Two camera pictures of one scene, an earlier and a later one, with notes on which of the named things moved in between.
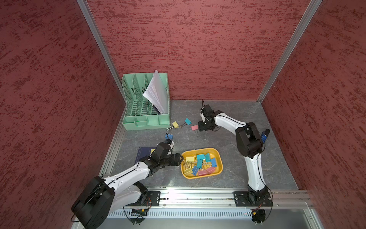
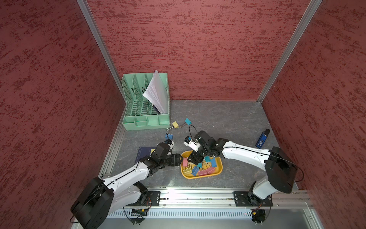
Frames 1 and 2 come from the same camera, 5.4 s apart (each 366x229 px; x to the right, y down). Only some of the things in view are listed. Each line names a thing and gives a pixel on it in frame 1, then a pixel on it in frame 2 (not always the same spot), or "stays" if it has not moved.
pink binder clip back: [202, 172] stays
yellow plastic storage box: [214, 154] stays
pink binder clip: [195, 128] → [185, 161]
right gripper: [201, 127] → [194, 156]
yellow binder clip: [188, 171] stays
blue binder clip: [195, 170] stays
